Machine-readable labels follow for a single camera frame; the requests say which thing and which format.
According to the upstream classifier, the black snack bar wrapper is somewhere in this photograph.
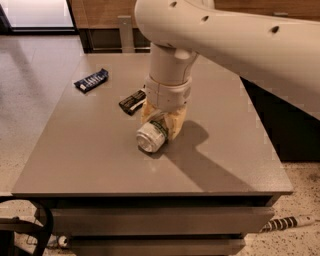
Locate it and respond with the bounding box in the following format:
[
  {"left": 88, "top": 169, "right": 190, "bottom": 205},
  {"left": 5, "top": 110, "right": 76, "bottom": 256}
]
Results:
[{"left": 119, "top": 89, "right": 146, "bottom": 116}]

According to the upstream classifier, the blue snack bar wrapper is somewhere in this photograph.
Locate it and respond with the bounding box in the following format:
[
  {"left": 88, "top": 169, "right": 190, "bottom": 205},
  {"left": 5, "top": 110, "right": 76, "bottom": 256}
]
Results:
[{"left": 74, "top": 69, "right": 109, "bottom": 94}]

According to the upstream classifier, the horizontal metal rail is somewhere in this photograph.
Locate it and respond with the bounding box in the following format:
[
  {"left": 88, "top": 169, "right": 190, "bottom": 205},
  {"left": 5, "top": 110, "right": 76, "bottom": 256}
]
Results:
[{"left": 91, "top": 47, "right": 150, "bottom": 53}]

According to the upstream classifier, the grey upper drawer front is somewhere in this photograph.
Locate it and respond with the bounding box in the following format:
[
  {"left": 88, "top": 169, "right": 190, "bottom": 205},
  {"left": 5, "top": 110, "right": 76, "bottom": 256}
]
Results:
[{"left": 53, "top": 207, "right": 274, "bottom": 236}]

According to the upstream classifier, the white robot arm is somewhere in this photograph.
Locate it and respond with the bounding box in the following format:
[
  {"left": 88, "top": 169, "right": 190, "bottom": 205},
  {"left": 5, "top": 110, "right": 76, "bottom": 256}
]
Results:
[{"left": 135, "top": 0, "right": 320, "bottom": 119}]

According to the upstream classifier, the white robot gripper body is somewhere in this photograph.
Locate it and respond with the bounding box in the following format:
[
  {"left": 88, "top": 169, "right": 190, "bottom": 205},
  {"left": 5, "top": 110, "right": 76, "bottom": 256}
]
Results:
[{"left": 145, "top": 77, "right": 191, "bottom": 112}]

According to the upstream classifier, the black chair frame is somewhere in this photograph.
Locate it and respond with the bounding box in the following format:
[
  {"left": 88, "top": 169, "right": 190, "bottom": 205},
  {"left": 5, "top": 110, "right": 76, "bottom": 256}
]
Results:
[{"left": 0, "top": 199, "right": 54, "bottom": 256}]

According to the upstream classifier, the black white striped cable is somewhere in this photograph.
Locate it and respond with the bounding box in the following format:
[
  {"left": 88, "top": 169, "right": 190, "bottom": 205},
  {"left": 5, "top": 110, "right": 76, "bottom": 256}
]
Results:
[{"left": 259, "top": 214, "right": 320, "bottom": 234}]

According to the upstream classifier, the left metal rail bracket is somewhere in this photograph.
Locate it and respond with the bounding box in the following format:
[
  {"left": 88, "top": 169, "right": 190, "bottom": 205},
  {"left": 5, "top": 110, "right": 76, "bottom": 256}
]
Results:
[{"left": 118, "top": 15, "right": 135, "bottom": 53}]

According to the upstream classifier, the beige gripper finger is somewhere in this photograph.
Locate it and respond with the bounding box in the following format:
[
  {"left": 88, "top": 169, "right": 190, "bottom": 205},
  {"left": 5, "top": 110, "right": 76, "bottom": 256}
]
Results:
[
  {"left": 164, "top": 106, "right": 187, "bottom": 140},
  {"left": 141, "top": 100, "right": 163, "bottom": 124}
]

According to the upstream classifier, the white green 7up can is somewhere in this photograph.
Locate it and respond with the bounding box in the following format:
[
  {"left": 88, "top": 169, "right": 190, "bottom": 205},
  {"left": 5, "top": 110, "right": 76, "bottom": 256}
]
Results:
[{"left": 136, "top": 115, "right": 168, "bottom": 153}]

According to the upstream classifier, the grey lower drawer front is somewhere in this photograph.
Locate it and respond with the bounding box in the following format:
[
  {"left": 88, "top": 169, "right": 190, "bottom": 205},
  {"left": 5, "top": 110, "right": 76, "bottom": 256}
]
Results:
[{"left": 71, "top": 239, "right": 245, "bottom": 256}]

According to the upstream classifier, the grey drawer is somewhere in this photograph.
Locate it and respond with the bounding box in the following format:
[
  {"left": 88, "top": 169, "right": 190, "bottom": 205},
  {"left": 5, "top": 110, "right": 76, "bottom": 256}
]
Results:
[
  {"left": 71, "top": 239, "right": 245, "bottom": 256},
  {"left": 53, "top": 207, "right": 274, "bottom": 236}
]

